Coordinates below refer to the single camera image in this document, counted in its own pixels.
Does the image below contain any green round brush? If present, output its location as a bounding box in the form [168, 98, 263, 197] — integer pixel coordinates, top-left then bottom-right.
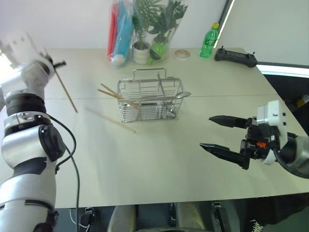
[146, 41, 168, 65]

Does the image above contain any yellow object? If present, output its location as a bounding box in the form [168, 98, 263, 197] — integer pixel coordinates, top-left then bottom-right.
[295, 94, 309, 108]

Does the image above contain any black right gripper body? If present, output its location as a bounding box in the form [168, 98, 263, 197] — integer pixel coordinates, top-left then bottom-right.
[239, 116, 281, 160]

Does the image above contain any plant in white pot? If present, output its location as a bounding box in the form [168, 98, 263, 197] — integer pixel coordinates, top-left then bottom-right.
[131, 0, 155, 66]

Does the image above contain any metal spoon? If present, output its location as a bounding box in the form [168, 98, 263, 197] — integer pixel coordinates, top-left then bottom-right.
[166, 90, 192, 108]
[156, 73, 177, 116]

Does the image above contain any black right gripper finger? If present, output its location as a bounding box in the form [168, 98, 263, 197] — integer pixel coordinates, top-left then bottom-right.
[199, 143, 251, 171]
[208, 115, 252, 129]

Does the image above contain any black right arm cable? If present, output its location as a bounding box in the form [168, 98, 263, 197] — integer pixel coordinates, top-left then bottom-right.
[272, 148, 309, 180]

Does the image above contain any black table clamp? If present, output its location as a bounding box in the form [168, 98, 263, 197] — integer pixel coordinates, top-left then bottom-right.
[80, 207, 96, 230]
[211, 201, 227, 232]

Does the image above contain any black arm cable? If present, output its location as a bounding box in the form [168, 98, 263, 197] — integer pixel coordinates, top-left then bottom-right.
[48, 115, 81, 209]
[272, 148, 309, 180]

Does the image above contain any wooden chopstick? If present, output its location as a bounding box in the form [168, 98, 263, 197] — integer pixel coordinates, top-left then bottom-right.
[44, 47, 79, 114]
[100, 83, 124, 99]
[97, 88, 139, 109]
[84, 107, 137, 133]

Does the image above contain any white ball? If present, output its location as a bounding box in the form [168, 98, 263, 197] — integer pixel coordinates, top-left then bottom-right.
[112, 54, 126, 66]

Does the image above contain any green plastic bottle yellow cap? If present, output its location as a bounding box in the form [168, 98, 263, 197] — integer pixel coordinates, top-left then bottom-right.
[199, 22, 220, 58]

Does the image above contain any grey rounded shape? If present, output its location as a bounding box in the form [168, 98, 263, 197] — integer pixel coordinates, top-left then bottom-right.
[177, 202, 206, 232]
[107, 204, 136, 232]

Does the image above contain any thin white cable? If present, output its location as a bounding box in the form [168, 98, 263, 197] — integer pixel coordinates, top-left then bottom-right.
[69, 208, 88, 228]

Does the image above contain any bag of red blue items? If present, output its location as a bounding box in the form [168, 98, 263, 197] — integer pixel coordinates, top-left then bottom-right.
[107, 0, 135, 69]

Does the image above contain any silver wire basket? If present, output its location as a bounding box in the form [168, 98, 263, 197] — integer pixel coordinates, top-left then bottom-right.
[117, 68, 184, 124]

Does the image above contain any small patterned bowl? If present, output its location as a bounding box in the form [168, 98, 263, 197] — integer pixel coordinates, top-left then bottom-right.
[174, 49, 191, 60]

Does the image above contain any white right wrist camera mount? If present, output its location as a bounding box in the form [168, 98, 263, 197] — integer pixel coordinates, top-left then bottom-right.
[256, 100, 288, 127]

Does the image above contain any clear bag of green leaves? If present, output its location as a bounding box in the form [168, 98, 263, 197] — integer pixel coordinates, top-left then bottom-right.
[144, 0, 189, 65]

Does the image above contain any black printed bag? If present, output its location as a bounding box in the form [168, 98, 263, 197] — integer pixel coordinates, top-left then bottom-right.
[245, 195, 309, 232]

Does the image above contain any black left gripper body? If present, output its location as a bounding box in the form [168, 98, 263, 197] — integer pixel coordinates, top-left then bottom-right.
[21, 58, 56, 90]

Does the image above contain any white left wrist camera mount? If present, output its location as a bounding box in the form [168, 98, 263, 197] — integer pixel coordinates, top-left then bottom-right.
[0, 30, 41, 71]

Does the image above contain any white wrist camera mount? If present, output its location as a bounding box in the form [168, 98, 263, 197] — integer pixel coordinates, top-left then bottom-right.
[0, 30, 41, 71]
[256, 100, 288, 127]

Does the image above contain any black remote controller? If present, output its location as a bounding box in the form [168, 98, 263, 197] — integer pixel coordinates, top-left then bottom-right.
[214, 45, 258, 68]

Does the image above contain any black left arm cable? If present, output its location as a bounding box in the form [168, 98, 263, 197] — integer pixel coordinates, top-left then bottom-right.
[48, 115, 81, 209]

